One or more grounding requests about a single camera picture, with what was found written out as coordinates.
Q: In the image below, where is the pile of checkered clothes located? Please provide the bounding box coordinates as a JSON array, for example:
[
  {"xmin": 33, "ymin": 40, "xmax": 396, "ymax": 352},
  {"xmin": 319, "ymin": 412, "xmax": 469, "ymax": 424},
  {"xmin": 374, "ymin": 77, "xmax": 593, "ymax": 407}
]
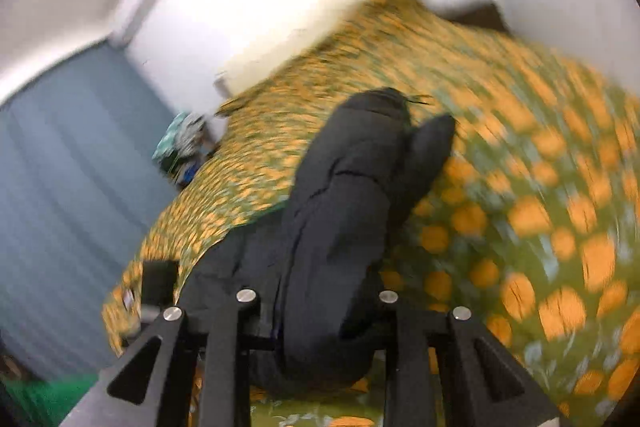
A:
[{"xmin": 152, "ymin": 111, "xmax": 222, "ymax": 186}]

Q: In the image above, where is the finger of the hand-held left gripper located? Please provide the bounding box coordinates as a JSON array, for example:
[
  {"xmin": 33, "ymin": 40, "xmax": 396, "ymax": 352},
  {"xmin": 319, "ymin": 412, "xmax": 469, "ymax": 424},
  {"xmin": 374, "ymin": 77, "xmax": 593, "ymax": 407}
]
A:
[{"xmin": 142, "ymin": 261, "xmax": 179, "ymax": 309}]

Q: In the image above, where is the cream pillow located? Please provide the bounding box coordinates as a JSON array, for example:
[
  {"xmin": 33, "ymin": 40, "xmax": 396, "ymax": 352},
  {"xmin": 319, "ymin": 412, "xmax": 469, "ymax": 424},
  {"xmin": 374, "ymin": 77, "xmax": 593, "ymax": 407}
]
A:
[{"xmin": 214, "ymin": 0, "xmax": 483, "ymax": 104}]

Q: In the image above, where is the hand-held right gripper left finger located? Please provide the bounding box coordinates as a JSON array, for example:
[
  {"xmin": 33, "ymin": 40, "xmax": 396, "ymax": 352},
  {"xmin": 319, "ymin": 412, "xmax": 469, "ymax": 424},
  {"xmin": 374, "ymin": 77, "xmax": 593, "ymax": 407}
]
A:
[{"xmin": 60, "ymin": 289, "xmax": 278, "ymax": 427}]

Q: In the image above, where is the blue curtain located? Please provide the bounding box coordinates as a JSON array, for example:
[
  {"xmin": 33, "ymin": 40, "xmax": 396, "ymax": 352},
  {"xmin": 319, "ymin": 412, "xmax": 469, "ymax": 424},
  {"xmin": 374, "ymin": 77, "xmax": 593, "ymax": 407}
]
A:
[{"xmin": 0, "ymin": 41, "xmax": 182, "ymax": 380}]

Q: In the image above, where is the dark headboard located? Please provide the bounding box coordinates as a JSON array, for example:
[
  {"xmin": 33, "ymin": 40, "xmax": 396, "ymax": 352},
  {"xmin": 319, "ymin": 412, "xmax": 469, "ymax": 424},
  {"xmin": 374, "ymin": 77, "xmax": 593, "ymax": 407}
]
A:
[{"xmin": 444, "ymin": 2, "xmax": 512, "ymax": 34}]

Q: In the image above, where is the green floral blanket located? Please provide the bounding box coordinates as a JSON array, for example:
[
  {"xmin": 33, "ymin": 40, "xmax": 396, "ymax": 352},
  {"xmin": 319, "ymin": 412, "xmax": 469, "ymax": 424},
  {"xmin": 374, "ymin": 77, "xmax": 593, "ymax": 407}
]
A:
[{"xmin": 102, "ymin": 0, "xmax": 640, "ymax": 427}]

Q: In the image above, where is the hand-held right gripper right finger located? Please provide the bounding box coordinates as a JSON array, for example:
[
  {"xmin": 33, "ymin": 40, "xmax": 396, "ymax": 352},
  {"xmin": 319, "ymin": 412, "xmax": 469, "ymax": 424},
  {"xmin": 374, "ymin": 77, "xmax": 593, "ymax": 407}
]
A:
[{"xmin": 370, "ymin": 291, "xmax": 560, "ymax": 427}]

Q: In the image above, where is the black puffer jacket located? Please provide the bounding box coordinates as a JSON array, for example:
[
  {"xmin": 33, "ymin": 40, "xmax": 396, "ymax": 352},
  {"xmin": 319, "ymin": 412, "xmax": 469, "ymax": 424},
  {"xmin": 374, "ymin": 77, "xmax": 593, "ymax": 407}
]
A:
[{"xmin": 175, "ymin": 88, "xmax": 457, "ymax": 400}]

